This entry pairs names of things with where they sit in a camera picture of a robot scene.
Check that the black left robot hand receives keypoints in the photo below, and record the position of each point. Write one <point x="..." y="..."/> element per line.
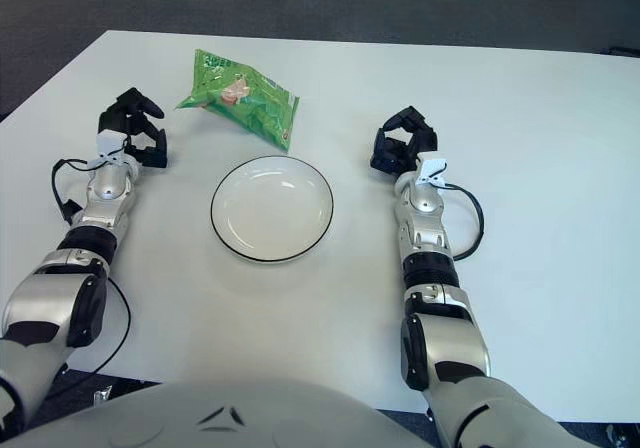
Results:
<point x="111" y="120"/>

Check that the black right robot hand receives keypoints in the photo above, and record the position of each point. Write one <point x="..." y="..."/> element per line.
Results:
<point x="387" y="155"/>

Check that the green snack bag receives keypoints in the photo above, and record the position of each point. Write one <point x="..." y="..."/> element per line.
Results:
<point x="260" y="103"/>

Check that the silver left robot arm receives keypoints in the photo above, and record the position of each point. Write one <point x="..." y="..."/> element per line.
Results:
<point x="50" y="293"/>

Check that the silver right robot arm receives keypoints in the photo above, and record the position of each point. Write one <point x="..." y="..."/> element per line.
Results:
<point x="450" y="338"/>

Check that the white plate with black rim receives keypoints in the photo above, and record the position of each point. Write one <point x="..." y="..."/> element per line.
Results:
<point x="272" y="208"/>

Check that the grey robot torso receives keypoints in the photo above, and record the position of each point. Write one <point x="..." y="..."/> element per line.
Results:
<point x="210" y="418"/>

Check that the small metal bracket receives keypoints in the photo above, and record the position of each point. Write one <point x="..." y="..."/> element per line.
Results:
<point x="102" y="395"/>

